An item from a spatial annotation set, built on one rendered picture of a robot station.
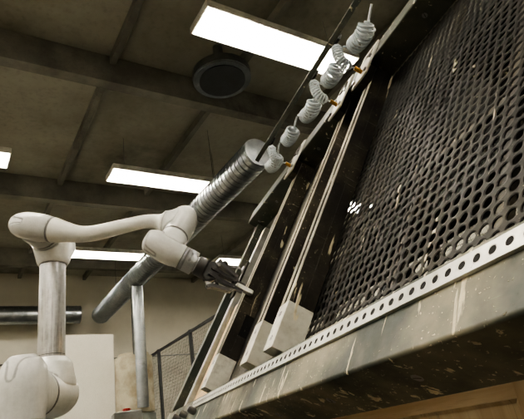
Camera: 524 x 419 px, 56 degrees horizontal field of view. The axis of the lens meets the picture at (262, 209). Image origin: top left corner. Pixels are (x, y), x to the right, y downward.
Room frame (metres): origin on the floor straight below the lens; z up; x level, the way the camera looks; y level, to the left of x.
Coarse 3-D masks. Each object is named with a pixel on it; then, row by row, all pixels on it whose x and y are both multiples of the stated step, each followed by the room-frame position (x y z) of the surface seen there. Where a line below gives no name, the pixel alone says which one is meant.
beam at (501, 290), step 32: (512, 256) 0.51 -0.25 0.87; (448, 288) 0.61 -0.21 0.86; (480, 288) 0.55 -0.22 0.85; (512, 288) 0.50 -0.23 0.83; (384, 320) 0.74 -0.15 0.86; (416, 320) 0.65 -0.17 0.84; (448, 320) 0.59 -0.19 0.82; (480, 320) 0.53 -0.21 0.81; (512, 320) 0.50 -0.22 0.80; (320, 352) 0.93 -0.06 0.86; (352, 352) 0.80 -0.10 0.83; (384, 352) 0.70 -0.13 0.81; (416, 352) 0.64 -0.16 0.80; (448, 352) 0.61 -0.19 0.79; (480, 352) 0.59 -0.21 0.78; (512, 352) 0.56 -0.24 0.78; (224, 384) 1.58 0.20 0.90; (256, 384) 1.24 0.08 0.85; (288, 384) 1.03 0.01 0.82; (320, 384) 0.89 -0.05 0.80; (352, 384) 0.83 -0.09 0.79; (384, 384) 0.78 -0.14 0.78; (416, 384) 0.74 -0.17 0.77; (448, 384) 0.70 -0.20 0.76; (480, 384) 0.67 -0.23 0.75; (192, 416) 1.85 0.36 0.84; (224, 416) 1.42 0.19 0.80; (256, 416) 1.27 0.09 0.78; (288, 416) 1.16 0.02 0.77; (320, 416) 1.07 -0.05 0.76
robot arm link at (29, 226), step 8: (16, 216) 1.68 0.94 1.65; (24, 216) 1.67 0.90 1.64; (32, 216) 1.67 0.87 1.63; (40, 216) 1.67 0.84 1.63; (48, 216) 1.68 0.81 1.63; (8, 224) 1.70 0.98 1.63; (16, 224) 1.68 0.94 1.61; (24, 224) 1.67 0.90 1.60; (32, 224) 1.66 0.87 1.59; (40, 224) 1.67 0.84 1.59; (16, 232) 1.70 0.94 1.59; (24, 232) 1.68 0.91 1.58; (32, 232) 1.68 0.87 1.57; (40, 232) 1.68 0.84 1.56; (24, 240) 1.74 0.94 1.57; (32, 240) 1.73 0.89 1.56; (40, 240) 1.71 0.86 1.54; (40, 248) 1.79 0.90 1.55
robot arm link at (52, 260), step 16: (48, 256) 1.82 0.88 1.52; (64, 256) 1.86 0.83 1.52; (48, 272) 1.83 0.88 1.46; (64, 272) 1.88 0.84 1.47; (48, 288) 1.83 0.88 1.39; (64, 288) 1.88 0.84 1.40; (48, 304) 1.83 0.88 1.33; (64, 304) 1.88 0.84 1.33; (48, 320) 1.83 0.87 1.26; (64, 320) 1.88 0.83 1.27; (48, 336) 1.83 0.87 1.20; (64, 336) 1.88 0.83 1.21; (48, 352) 1.84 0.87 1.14; (64, 352) 1.89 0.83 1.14; (48, 368) 1.81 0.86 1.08; (64, 368) 1.84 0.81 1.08; (64, 384) 1.83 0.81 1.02; (64, 400) 1.84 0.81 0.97; (48, 416) 1.82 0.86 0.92
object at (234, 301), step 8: (264, 232) 2.35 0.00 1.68; (264, 240) 2.35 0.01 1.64; (256, 248) 2.33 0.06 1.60; (256, 256) 2.33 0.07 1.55; (248, 272) 2.30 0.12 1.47; (240, 296) 2.28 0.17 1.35; (232, 304) 2.26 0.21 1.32; (232, 312) 2.26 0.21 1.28; (224, 320) 2.24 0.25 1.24; (224, 328) 2.24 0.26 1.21; (216, 336) 2.23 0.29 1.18; (216, 344) 2.22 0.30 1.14; (208, 352) 2.23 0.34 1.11; (208, 360) 2.20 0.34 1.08; (200, 368) 2.23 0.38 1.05; (200, 376) 2.19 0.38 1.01; (192, 392) 2.17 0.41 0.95; (192, 400) 2.17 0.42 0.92
